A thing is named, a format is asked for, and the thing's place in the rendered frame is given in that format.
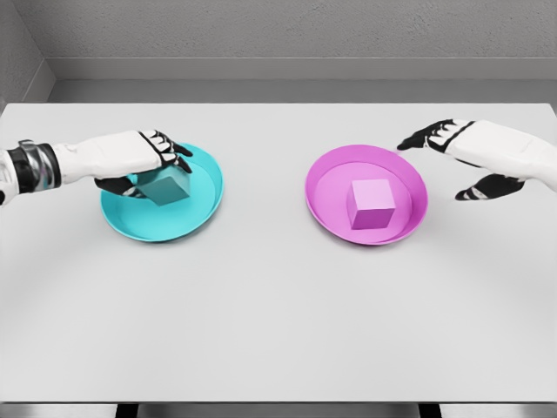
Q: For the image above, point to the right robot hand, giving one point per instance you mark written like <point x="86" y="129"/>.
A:
<point x="487" y="148"/>

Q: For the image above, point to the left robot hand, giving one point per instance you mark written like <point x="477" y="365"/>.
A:
<point x="126" y="152"/>

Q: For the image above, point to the cyan block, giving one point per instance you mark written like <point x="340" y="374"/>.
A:
<point x="167" y="189"/>

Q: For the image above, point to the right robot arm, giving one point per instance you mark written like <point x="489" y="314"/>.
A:
<point x="546" y="161"/>

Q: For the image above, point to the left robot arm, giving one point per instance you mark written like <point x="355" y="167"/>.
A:
<point x="41" y="163"/>

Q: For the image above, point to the cyan plate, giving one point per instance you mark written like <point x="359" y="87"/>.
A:
<point x="183" y="217"/>

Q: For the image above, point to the pink block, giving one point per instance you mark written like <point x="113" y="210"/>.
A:
<point x="372" y="204"/>

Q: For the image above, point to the pink plate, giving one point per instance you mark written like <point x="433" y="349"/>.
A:
<point x="330" y="196"/>

